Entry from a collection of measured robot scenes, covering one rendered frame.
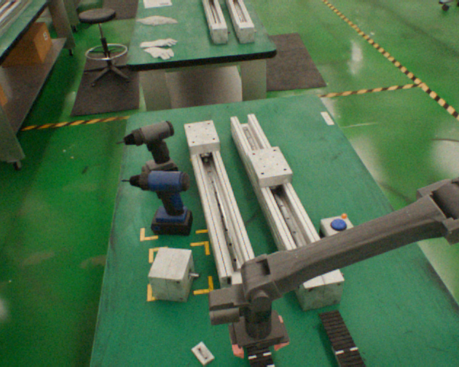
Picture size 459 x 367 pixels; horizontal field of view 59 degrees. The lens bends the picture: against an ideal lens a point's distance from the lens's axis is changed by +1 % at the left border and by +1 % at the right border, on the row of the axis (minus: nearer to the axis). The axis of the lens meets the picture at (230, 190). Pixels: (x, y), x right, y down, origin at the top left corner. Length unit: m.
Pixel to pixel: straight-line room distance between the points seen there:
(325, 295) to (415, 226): 0.39
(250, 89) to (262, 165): 1.47
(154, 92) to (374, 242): 2.16
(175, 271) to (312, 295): 0.35
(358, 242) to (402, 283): 0.47
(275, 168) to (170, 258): 0.46
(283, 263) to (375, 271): 0.49
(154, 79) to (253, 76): 0.63
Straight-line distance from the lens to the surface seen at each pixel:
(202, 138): 1.49
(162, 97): 2.74
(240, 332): 0.92
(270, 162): 1.35
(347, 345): 1.02
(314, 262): 0.75
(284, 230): 1.16
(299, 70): 4.27
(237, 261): 1.12
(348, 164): 1.58
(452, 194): 0.80
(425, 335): 1.13
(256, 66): 2.70
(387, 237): 0.76
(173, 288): 1.09
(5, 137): 3.20
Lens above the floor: 1.68
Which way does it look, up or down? 39 degrees down
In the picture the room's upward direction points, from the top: 4 degrees counter-clockwise
